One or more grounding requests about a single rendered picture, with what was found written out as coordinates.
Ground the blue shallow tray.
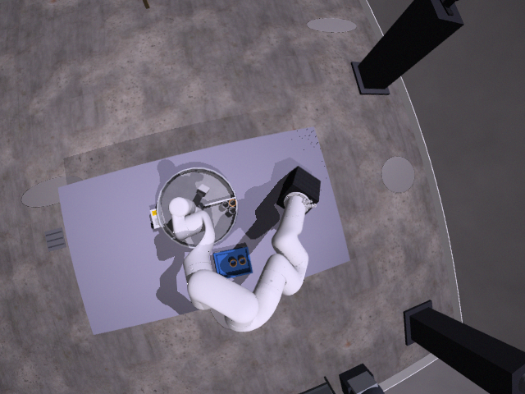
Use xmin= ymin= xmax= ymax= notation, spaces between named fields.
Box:
xmin=213 ymin=246 xmax=253 ymax=278

